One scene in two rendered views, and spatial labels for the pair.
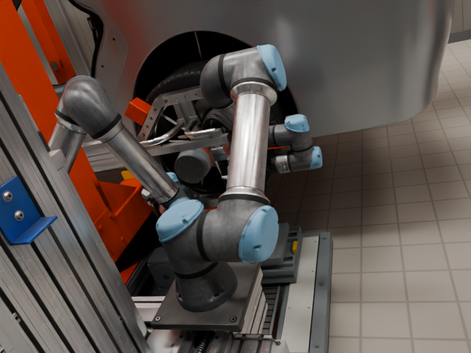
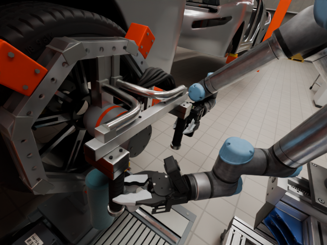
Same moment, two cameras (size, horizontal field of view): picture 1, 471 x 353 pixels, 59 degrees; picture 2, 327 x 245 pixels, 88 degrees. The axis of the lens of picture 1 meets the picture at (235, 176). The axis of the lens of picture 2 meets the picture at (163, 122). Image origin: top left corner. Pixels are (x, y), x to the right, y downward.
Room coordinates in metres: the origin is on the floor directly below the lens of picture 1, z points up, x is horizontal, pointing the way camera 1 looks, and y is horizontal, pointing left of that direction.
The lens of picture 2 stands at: (1.41, 0.59, 1.21)
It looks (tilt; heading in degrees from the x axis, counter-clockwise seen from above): 32 degrees down; 275
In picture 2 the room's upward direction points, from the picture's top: 11 degrees clockwise
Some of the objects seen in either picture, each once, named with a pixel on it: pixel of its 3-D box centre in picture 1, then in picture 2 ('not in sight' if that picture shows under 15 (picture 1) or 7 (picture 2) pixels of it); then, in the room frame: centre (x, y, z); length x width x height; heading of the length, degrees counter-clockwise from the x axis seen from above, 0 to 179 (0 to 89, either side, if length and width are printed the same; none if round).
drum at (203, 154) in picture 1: (197, 157); (118, 127); (1.61, 0.13, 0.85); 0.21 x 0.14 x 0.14; 159
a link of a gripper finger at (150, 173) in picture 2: not in sight; (148, 179); (1.45, 0.29, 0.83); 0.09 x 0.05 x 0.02; 16
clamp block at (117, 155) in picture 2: not in sight; (106, 155); (1.54, 0.34, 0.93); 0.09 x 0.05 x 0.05; 159
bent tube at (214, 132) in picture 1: (202, 118); (152, 76); (1.52, 0.06, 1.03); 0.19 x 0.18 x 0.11; 159
